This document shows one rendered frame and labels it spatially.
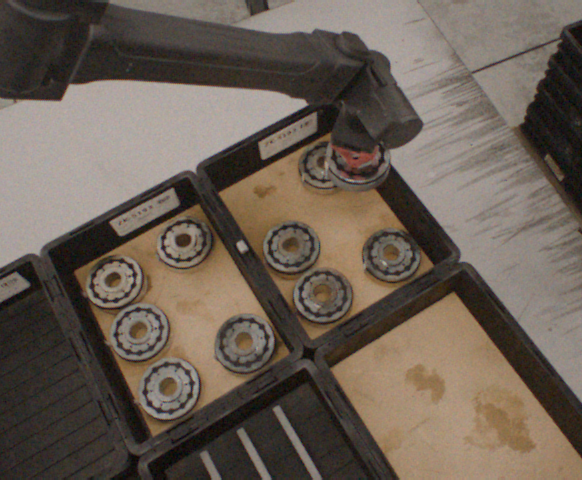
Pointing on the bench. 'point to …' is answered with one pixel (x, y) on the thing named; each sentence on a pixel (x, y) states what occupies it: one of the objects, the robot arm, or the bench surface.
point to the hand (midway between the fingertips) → (358, 150)
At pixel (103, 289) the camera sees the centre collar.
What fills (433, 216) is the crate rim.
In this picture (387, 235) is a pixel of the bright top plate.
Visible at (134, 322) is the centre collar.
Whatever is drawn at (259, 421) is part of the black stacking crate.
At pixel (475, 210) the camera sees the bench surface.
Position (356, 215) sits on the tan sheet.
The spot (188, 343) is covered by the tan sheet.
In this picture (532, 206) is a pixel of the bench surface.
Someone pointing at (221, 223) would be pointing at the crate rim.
